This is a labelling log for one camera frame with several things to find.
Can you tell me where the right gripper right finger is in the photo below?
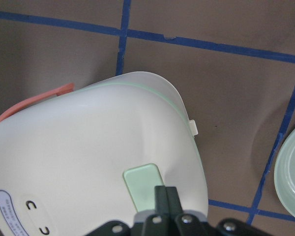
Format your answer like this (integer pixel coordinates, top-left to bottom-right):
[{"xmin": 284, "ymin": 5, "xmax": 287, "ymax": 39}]
[{"xmin": 165, "ymin": 187, "xmax": 207, "ymax": 236}]

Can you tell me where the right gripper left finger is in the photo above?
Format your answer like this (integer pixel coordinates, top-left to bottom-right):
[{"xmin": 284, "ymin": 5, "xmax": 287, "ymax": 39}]
[{"xmin": 131, "ymin": 186, "xmax": 170, "ymax": 236}]

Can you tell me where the green plate near right arm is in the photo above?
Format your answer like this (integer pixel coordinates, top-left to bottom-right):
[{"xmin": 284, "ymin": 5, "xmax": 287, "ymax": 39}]
[{"xmin": 274, "ymin": 129, "xmax": 295, "ymax": 218}]

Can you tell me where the white rice cooker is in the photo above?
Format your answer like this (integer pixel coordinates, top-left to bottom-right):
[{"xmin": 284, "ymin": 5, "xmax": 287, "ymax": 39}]
[{"xmin": 0, "ymin": 72, "xmax": 208, "ymax": 236}]

